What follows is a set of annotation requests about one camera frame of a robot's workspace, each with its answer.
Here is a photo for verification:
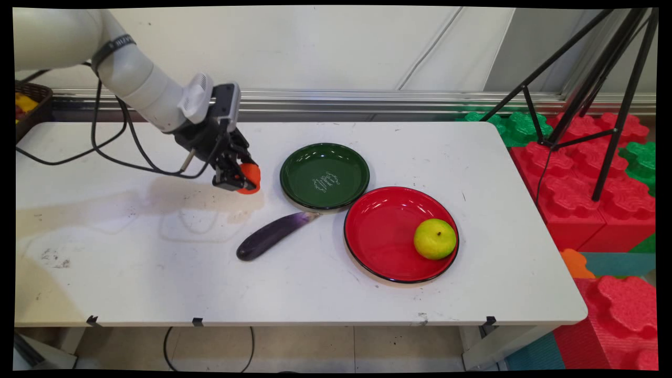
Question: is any black strap on arm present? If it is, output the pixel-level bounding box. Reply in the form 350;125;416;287
91;34;137;72

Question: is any green foam block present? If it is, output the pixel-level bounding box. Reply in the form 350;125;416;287
456;110;554;148
618;141;657;198

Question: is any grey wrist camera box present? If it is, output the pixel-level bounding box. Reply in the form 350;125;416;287
212;82;242;133

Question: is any red plate with black rim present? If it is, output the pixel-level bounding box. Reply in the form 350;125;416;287
343;186;460;285

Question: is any yellow-green apple toy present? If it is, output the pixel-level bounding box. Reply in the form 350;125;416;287
413;218;458;261

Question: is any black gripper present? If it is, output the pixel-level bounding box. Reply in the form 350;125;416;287
173;118;259;191

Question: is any orange carrot chunk toy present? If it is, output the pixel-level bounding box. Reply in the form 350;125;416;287
236;162;261;195

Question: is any large red foam block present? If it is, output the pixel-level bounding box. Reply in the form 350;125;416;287
510;112;657;253

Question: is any orange foam block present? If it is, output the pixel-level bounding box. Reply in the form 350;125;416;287
559;248;597;279

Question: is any black tripod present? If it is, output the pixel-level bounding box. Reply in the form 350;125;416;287
480;8;660;203

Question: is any black floor cable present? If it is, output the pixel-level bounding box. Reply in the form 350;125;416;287
163;327;256;373

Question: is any grey table leg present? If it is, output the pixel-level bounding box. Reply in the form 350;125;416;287
13;331;78;370

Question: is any purple eggplant toy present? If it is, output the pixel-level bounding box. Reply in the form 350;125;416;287
236;211;322;262

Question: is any yellow toy in basket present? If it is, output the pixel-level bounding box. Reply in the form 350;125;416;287
15;92;39;124

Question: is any white table leg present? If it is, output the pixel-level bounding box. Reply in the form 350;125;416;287
461;325;558;371

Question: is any teal foam mat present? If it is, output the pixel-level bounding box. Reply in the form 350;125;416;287
580;252;657;278

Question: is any dark green plate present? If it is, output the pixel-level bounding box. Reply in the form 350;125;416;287
279;142;371;211

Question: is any dark brown wicker basket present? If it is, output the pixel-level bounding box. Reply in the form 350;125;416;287
15;79;54;144

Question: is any aluminium wall rail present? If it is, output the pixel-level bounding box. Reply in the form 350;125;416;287
51;88;657;117

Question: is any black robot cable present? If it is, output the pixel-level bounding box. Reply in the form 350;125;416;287
117;97;224;180
16;63;129;166

